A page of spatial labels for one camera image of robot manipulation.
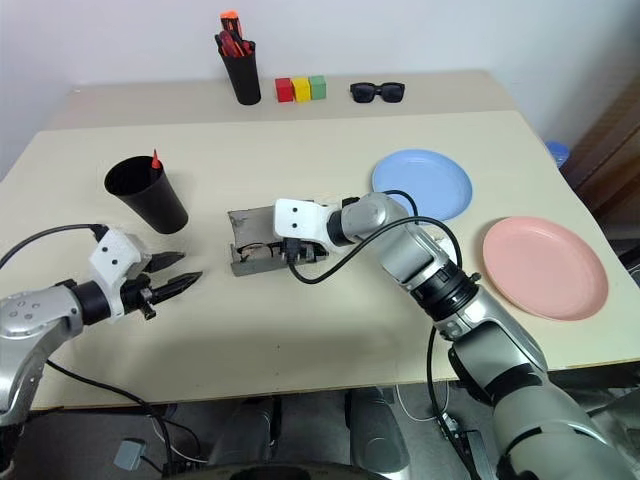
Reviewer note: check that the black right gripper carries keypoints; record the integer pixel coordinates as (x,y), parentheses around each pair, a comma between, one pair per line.
(302,251)

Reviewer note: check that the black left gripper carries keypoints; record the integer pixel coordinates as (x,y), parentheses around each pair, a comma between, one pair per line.
(134,296)

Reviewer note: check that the grey glasses case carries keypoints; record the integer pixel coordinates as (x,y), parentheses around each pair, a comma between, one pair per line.
(250,227)

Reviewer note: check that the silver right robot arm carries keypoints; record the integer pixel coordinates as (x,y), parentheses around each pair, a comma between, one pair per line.
(405,250)

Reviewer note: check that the black plastic cup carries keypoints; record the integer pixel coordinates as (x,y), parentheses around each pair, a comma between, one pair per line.
(150,197)

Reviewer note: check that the tall black pen cup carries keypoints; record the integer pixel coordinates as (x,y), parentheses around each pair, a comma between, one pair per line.
(243,75)

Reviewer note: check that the red orange markers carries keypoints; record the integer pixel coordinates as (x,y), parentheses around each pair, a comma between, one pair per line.
(230,25)

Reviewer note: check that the red wooden block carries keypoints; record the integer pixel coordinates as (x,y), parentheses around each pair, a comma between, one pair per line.
(284,91)

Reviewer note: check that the yellow wooden block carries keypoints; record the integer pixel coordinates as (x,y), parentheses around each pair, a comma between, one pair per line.
(301,90)

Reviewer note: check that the green wooden block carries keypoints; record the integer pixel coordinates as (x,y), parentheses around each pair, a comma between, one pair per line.
(318,87)

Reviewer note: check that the dark rounded robot leg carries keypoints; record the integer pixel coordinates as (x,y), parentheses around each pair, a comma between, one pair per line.
(245,430)
(375,430)

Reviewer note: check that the grey box on floor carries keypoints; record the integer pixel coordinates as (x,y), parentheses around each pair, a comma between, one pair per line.
(129,454)

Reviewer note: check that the blue plastic plate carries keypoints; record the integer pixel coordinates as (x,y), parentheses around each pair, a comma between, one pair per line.
(440,182)

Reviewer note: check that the black sunglasses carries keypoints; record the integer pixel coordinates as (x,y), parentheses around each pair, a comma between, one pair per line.
(376,92)

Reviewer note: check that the red and black marker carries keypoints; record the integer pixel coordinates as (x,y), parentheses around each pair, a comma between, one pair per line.
(229,45)
(245,48)

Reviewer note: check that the pink plastic plate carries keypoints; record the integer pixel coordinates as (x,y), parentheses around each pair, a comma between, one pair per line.
(545,267)

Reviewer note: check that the blue water jug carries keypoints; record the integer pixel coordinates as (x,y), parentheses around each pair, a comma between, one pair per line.
(557,152)

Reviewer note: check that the brown wooden cabinet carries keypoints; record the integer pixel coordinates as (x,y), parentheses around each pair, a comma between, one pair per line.
(612,150)

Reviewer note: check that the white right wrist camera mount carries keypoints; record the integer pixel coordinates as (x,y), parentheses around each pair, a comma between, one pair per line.
(300,220)

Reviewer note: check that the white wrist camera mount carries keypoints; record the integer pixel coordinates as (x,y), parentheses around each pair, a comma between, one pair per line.
(300,220)
(113,252)

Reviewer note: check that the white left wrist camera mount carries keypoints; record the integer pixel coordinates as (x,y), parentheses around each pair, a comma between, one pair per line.
(113,252)

